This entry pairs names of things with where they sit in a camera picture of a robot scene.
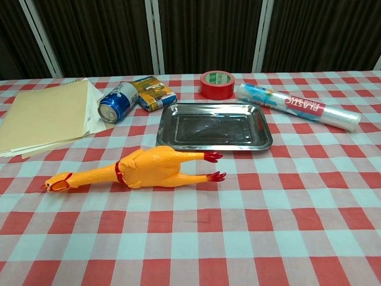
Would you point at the beige paper stack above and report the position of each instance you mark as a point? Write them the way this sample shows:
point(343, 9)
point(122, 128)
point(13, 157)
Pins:
point(44, 119)

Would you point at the white metal frame post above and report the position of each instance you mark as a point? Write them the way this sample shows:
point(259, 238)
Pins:
point(44, 41)
point(262, 35)
point(159, 59)

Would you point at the blue and white drink can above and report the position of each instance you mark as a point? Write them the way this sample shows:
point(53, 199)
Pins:
point(119, 101)

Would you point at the dark brown curtain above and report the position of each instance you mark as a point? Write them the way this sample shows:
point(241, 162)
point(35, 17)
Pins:
point(208, 29)

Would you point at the yellow rubber chicken toy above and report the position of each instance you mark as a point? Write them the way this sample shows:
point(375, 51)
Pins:
point(149, 167)

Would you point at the stainless steel rectangular tray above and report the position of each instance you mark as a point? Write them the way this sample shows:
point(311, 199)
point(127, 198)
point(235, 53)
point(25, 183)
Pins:
point(208, 128)

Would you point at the blue and yellow snack packet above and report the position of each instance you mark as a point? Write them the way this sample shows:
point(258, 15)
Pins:
point(154, 92)

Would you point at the plastic food wrap roll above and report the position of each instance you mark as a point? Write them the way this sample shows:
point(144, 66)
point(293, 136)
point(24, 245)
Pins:
point(297, 107)

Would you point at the red tape roll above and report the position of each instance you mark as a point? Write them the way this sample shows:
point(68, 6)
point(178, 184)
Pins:
point(214, 90)

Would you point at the red white checkered tablecloth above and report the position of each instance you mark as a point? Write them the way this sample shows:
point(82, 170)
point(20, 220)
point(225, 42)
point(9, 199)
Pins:
point(190, 238)

